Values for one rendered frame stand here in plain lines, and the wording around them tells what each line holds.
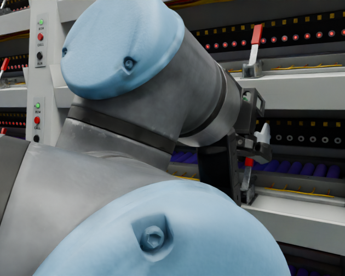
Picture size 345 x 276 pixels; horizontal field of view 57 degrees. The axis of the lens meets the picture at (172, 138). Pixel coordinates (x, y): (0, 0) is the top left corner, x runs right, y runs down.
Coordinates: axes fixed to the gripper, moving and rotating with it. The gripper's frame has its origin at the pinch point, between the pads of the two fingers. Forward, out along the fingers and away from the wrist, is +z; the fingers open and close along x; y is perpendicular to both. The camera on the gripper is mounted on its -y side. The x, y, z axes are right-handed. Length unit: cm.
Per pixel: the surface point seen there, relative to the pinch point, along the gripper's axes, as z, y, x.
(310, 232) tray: -2.4, -9.5, -10.0
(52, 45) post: -10, 20, 45
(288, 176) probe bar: 2.6, -1.5, -5.4
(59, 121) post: -4.2, 4.3, 44.5
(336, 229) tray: -3.0, -8.5, -13.2
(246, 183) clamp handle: -2.3, -4.1, -0.2
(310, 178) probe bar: 2.7, -1.5, -8.6
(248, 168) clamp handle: -2.1, -1.7, -0.3
